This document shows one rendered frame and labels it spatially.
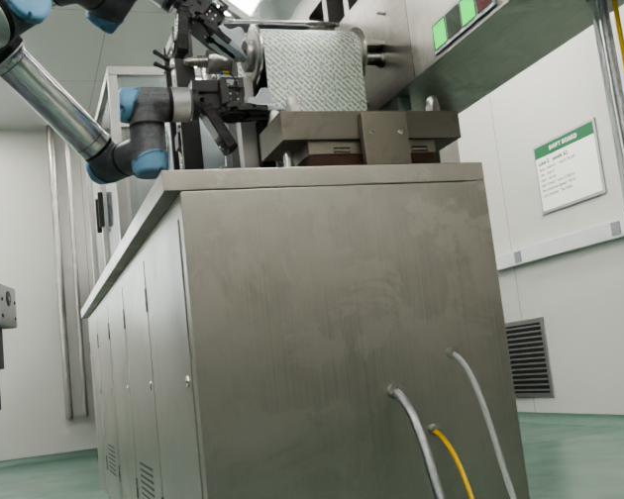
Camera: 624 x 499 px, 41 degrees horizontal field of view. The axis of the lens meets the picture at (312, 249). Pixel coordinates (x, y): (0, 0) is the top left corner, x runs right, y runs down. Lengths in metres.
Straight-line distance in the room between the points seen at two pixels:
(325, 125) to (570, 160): 3.73
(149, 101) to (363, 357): 0.70
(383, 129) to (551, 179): 3.81
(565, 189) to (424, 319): 3.79
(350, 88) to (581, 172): 3.39
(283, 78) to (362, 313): 0.62
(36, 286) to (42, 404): 0.98
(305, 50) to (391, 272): 0.61
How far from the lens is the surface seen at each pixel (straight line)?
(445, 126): 1.81
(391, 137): 1.72
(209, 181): 1.53
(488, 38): 1.78
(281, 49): 1.95
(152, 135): 1.77
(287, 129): 1.67
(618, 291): 5.05
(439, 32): 1.83
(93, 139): 1.84
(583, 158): 5.22
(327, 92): 1.94
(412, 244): 1.64
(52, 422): 7.28
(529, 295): 5.76
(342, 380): 1.55
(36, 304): 7.31
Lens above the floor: 0.52
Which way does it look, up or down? 8 degrees up
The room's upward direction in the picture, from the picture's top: 6 degrees counter-clockwise
